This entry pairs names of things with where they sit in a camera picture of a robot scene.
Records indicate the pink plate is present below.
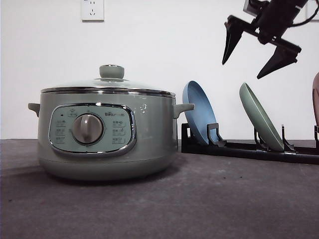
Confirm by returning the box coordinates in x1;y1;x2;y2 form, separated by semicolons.
312;72;319;125

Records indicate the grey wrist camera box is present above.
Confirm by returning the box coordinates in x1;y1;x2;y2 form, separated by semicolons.
243;0;263;18

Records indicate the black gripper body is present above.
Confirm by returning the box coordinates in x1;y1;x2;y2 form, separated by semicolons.
243;0;307;53

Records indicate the green electric steamer pot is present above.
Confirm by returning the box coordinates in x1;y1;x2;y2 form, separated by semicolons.
28;90;194;181

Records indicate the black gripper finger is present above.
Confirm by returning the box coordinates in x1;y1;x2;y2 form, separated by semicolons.
257;43;302;79
222;15;243;64

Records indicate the black camera cable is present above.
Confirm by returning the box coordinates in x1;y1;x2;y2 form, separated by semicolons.
288;0;319;27

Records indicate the white right wall socket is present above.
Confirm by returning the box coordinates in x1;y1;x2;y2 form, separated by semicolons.
306;0;318;14

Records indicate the glass steamer lid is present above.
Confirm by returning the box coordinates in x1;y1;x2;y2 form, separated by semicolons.
40;64;176;98

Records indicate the white wall socket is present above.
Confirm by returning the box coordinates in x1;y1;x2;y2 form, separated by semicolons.
81;0;105;22
306;0;318;14

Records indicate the black plate rack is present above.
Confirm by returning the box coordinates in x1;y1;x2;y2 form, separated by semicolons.
181;123;319;164

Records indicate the blue plate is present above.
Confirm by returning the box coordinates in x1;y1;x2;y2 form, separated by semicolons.
182;80;217;144

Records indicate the green plate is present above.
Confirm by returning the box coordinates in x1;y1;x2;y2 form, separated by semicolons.
239;82;285;152

